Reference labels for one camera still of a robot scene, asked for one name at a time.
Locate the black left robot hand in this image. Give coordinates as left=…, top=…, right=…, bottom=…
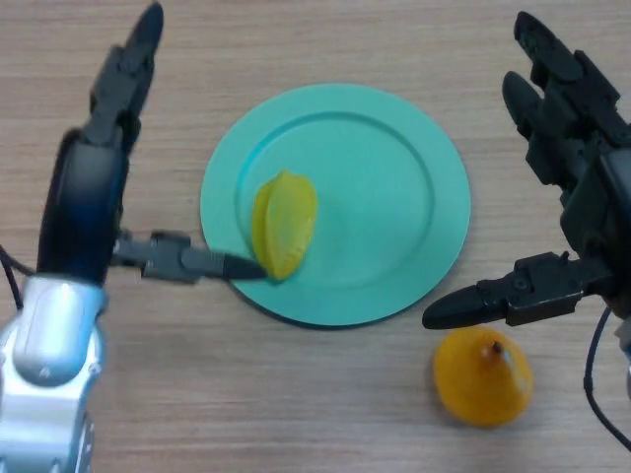
left=36, top=1, right=270, bottom=287

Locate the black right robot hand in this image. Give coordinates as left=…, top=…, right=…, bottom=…
left=422, top=10, right=631, bottom=331

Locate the yellow starfruit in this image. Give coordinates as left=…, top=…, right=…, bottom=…
left=251, top=169, right=317, bottom=283

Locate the green round plate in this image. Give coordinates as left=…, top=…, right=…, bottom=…
left=199, top=83, right=471, bottom=330

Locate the orange pear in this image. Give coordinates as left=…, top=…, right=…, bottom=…
left=432, top=325, right=534, bottom=428

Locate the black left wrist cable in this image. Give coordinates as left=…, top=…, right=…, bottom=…
left=0, top=244, right=36, bottom=312

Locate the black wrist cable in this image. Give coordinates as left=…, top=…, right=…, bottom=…
left=0, top=244, right=36, bottom=312
left=582, top=305, right=631, bottom=447

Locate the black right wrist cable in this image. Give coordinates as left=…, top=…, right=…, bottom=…
left=582, top=305, right=631, bottom=447

